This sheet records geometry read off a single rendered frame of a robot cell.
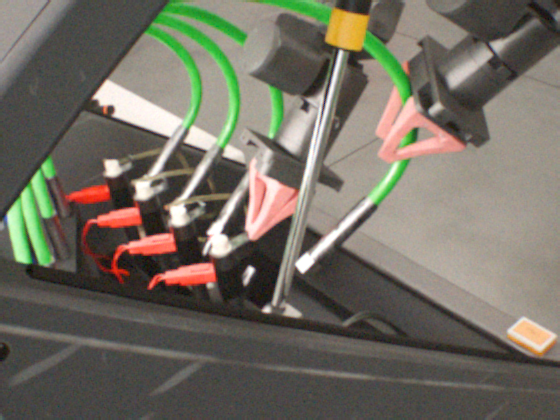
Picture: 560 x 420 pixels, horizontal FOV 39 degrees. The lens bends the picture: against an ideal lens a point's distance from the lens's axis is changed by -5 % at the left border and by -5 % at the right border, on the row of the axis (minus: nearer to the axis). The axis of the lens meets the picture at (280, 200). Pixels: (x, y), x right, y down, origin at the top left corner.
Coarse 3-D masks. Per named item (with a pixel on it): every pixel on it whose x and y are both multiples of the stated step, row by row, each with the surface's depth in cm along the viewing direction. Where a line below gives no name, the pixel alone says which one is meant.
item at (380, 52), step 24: (192, 0) 63; (240, 0) 64; (264, 0) 64; (288, 0) 65; (312, 0) 66; (384, 48) 70; (408, 96) 72; (408, 144) 75; (384, 192) 77; (24, 240) 69
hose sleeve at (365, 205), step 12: (360, 204) 78; (372, 204) 77; (348, 216) 78; (360, 216) 78; (336, 228) 78; (348, 228) 78; (324, 240) 79; (336, 240) 78; (312, 252) 79; (324, 252) 78
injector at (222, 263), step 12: (228, 252) 84; (216, 264) 85; (228, 264) 85; (216, 276) 86; (228, 276) 86; (240, 276) 87; (252, 276) 89; (228, 288) 86; (240, 288) 87; (228, 300) 88; (240, 300) 88
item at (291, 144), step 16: (288, 112) 83; (304, 112) 81; (288, 128) 82; (304, 128) 81; (336, 128) 82; (256, 144) 82; (272, 144) 83; (288, 144) 82; (304, 144) 82; (288, 160) 81; (304, 160) 82; (320, 176) 83; (336, 176) 85
